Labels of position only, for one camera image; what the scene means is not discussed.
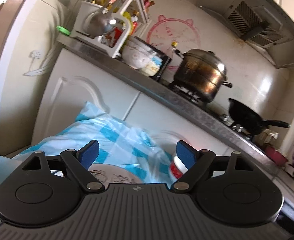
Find red white bowl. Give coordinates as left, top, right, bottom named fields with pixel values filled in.
left=169, top=156, right=188, bottom=183

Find stacked white bowls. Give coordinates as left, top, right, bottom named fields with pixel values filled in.
left=122, top=36, right=160, bottom=69

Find red shallow bowl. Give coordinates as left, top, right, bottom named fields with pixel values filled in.
left=264, top=145, right=289, bottom=167

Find blue patterned bowl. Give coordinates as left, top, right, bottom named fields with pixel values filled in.
left=88, top=164, right=143, bottom=188

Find white clip holder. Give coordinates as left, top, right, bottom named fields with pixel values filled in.
left=257, top=129, right=278, bottom=144

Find black frying pan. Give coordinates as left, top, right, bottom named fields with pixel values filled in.
left=228, top=98, right=290, bottom=136

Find gas stove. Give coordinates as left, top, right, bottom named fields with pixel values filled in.
left=166, top=82, right=268, bottom=142

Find blue checkered tablecloth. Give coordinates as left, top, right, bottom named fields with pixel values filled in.
left=15, top=102, right=172, bottom=185

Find white cabinet doors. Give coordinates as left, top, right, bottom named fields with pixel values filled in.
left=31, top=49, right=294, bottom=205

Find steel steamer pot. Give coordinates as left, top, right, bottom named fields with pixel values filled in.
left=170, top=49, right=233, bottom=103

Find grey steel countertop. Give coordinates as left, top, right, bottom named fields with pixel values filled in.
left=56, top=33, right=294, bottom=205

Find blue yellow small bowl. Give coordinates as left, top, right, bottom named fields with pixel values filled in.
left=139, top=56, right=162, bottom=77

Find dark soy sauce bottle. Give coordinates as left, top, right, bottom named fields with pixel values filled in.
left=167, top=40, right=180, bottom=72

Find green plastic clip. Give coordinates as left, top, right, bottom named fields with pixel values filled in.
left=56, top=26, right=71, bottom=36

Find white utensil rack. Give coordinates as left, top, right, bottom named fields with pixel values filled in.
left=70, top=0, right=133, bottom=58

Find range hood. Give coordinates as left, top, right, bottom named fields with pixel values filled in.
left=198, top=0, right=294, bottom=68

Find steel ladle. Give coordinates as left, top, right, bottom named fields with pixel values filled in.
left=84, top=7, right=117, bottom=38

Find white spice shelf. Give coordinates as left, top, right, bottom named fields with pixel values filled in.
left=119, top=0, right=150, bottom=37

